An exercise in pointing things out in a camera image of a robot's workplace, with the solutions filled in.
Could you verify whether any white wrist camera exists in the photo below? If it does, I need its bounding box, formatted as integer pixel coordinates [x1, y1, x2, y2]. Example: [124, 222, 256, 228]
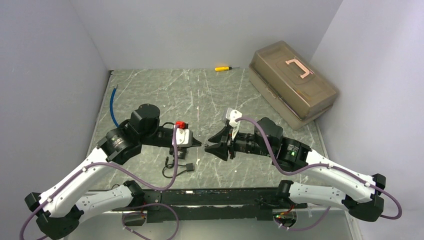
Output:
[224, 107, 243, 141]
[172, 121, 193, 148]

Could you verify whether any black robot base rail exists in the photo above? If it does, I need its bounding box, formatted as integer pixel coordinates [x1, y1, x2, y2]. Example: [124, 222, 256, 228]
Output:
[121, 187, 308, 223]

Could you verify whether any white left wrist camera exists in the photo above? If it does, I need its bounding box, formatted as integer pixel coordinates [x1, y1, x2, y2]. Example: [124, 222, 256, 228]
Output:
[172, 121, 193, 148]

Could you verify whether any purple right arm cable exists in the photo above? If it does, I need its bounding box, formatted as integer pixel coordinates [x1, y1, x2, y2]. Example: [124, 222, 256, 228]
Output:
[235, 116, 403, 233]

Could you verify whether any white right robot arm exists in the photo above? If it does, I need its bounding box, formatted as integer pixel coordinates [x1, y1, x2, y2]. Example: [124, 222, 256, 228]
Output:
[204, 117, 386, 222]

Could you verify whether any brown translucent storage box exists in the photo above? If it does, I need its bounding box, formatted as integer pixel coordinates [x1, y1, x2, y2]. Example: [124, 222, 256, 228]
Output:
[248, 40, 339, 130]

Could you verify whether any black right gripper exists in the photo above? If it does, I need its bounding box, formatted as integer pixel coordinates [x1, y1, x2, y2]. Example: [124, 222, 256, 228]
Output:
[204, 124, 274, 161]

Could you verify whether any yellow screwdriver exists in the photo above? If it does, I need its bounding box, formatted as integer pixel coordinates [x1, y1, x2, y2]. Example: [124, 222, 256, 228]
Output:
[214, 66, 240, 72]

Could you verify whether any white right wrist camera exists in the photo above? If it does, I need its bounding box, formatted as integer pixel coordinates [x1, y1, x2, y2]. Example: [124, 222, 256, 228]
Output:
[224, 107, 243, 141]

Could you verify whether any blue cable lock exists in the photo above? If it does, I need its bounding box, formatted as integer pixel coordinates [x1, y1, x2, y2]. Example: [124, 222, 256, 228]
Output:
[109, 85, 119, 127]

